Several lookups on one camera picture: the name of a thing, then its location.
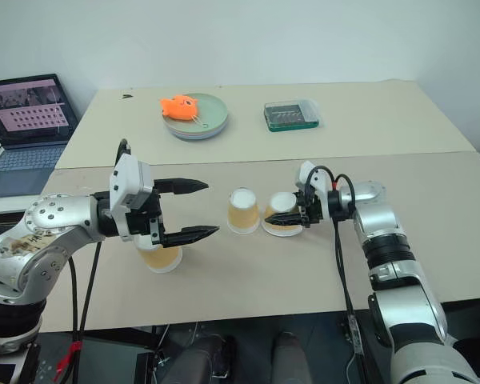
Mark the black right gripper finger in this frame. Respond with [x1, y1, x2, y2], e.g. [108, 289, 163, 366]
[263, 211, 304, 227]

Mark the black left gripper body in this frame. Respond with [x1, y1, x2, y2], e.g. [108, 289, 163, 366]
[123, 189, 165, 246]

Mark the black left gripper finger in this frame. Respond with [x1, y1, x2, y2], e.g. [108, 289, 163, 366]
[153, 177, 210, 197]
[161, 225, 221, 247]

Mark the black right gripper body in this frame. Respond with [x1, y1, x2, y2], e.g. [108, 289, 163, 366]
[297, 190, 323, 229]

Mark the tan paper cup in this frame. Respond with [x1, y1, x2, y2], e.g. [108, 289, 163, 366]
[226, 187, 262, 234]
[261, 191, 306, 238]
[134, 234, 184, 274]

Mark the pale blue plate stack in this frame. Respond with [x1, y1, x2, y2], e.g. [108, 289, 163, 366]
[164, 119, 230, 142]

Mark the orange fish toy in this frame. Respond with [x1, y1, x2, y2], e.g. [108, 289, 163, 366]
[159, 94, 202, 122]

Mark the green plate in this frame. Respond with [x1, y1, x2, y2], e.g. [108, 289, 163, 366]
[162, 92, 229, 134]

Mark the green box with clear lid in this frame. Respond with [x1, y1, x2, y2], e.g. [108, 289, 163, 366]
[262, 97, 322, 134]

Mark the blue laptop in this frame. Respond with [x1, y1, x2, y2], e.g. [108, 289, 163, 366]
[0, 73, 79, 199]

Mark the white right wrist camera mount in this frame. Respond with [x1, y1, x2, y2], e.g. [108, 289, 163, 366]
[295, 160, 333, 201]

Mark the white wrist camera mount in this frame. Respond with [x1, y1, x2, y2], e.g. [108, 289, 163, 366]
[109, 153, 154, 243]
[295, 160, 333, 201]

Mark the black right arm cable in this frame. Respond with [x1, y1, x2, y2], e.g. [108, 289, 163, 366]
[306, 164, 365, 361]

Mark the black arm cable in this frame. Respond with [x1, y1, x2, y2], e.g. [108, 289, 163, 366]
[78, 138, 133, 335]
[68, 258, 81, 335]
[306, 164, 365, 361]

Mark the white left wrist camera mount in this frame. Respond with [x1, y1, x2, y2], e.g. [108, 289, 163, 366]
[109, 153, 154, 243]

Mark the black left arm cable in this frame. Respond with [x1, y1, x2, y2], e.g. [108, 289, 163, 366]
[78, 138, 133, 335]
[68, 258, 81, 335]

